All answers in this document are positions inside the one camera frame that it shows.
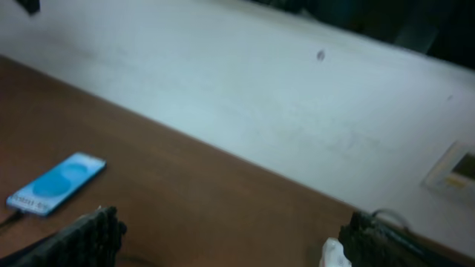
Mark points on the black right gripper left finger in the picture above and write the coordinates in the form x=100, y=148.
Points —
x=92, y=240

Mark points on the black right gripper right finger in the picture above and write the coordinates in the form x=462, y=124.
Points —
x=370, y=241

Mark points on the white power strip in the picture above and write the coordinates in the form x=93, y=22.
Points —
x=333, y=254

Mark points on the blue Galaxy smartphone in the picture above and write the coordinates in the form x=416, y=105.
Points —
x=46, y=193

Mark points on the white wall control panel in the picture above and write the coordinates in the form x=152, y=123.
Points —
x=453, y=174

